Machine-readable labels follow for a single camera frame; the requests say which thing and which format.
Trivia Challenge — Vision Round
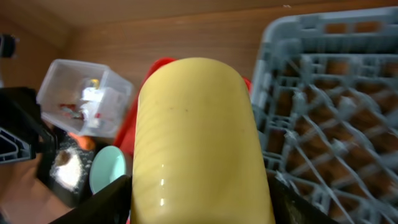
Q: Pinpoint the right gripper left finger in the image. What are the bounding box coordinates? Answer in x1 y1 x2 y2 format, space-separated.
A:
50 175 132 224

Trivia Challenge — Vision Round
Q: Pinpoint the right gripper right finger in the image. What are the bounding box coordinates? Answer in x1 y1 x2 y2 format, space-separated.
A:
267 177 338 224

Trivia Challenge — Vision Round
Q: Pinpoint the green bowl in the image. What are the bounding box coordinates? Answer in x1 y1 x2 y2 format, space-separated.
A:
89 146 130 194

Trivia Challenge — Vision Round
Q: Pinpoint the white rice pile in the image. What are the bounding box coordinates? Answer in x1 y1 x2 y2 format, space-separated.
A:
50 140 93 194

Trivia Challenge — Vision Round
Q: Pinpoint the orange carrot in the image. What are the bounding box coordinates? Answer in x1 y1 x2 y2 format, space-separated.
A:
68 133 96 151

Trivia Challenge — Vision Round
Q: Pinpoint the red serving tray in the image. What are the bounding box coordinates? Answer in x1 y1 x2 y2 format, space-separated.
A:
112 57 252 224

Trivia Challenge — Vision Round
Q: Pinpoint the brown food scrap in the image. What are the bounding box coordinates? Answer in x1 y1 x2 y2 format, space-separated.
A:
55 151 71 167

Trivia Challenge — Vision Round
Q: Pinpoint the yellow plastic cup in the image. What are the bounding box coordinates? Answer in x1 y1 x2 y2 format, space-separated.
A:
130 57 276 224

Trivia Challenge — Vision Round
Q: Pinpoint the white tissue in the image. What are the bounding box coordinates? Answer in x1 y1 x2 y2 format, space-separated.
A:
80 87 119 128

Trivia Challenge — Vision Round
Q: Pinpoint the red snack wrapper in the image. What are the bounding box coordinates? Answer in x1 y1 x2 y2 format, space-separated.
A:
58 102 102 120

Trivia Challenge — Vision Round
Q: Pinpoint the yellow snack wrapper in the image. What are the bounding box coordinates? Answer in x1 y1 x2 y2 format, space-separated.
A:
89 79 100 89

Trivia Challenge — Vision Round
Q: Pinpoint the grey dishwasher rack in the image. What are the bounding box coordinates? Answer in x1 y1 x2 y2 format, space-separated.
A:
251 7 397 223

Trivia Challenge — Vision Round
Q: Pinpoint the black plastic tray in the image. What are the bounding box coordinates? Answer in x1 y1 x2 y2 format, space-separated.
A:
37 127 96 208

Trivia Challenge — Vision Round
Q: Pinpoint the clear plastic bin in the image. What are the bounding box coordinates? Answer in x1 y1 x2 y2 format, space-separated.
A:
37 59 134 138

